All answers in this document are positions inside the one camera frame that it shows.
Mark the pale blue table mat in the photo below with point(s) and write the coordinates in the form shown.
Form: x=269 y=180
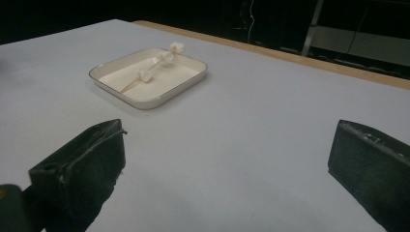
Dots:
x=241 y=145

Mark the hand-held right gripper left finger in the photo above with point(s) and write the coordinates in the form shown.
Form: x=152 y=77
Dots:
x=83 y=174

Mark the white square tray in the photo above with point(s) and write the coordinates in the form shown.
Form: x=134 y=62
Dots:
x=170 y=83

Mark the white marshmallow piece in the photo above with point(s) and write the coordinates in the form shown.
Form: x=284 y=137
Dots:
x=166 y=57
x=145 y=76

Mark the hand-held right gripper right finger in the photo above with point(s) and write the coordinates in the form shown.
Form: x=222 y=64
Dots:
x=374 y=167

